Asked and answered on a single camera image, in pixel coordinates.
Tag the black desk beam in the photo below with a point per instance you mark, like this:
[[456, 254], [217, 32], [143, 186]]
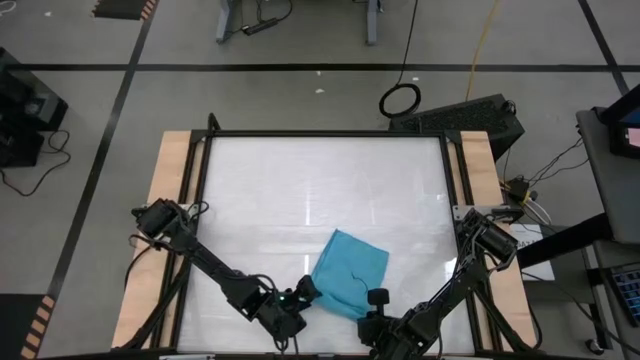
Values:
[[565, 242]]

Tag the black computer tower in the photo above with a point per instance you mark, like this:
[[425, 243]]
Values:
[[460, 117]]

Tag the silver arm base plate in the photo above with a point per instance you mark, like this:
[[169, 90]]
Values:
[[462, 210]]

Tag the grey desk leg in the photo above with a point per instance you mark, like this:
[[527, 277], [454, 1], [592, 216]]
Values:
[[371, 22], [226, 22]]

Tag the blue lit keyboard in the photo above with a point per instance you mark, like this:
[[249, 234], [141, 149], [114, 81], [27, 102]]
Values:
[[627, 292]]

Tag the black caster wheel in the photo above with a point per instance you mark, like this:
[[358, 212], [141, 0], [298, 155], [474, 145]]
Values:
[[595, 347]]

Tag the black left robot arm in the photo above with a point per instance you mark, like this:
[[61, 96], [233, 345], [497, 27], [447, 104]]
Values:
[[215, 270]]

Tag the grey desk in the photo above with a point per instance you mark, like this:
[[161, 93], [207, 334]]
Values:
[[615, 190]]

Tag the white paper sheet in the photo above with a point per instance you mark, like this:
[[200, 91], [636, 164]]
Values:
[[537, 265]]

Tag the black equipment stack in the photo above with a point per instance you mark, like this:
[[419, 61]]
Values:
[[25, 105]]

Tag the blue microfibre towel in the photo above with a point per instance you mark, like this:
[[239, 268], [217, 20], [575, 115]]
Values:
[[350, 260]]

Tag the black mat orange stripes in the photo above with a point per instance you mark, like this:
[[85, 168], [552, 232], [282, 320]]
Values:
[[15, 325], [120, 7]]

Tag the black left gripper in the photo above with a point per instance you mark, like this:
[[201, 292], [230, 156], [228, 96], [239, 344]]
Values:
[[282, 315]]

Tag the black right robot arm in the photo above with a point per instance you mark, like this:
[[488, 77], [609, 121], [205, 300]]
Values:
[[465, 280]]

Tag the black monitor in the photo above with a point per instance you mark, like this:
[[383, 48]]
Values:
[[622, 145]]

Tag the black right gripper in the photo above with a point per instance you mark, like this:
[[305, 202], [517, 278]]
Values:
[[380, 335]]

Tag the wooden side board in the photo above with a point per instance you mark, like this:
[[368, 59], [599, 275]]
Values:
[[170, 155], [480, 155]]

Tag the black power adapter hub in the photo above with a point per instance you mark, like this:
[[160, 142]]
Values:
[[517, 189]]

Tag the black power strip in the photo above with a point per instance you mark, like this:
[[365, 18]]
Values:
[[260, 26]]

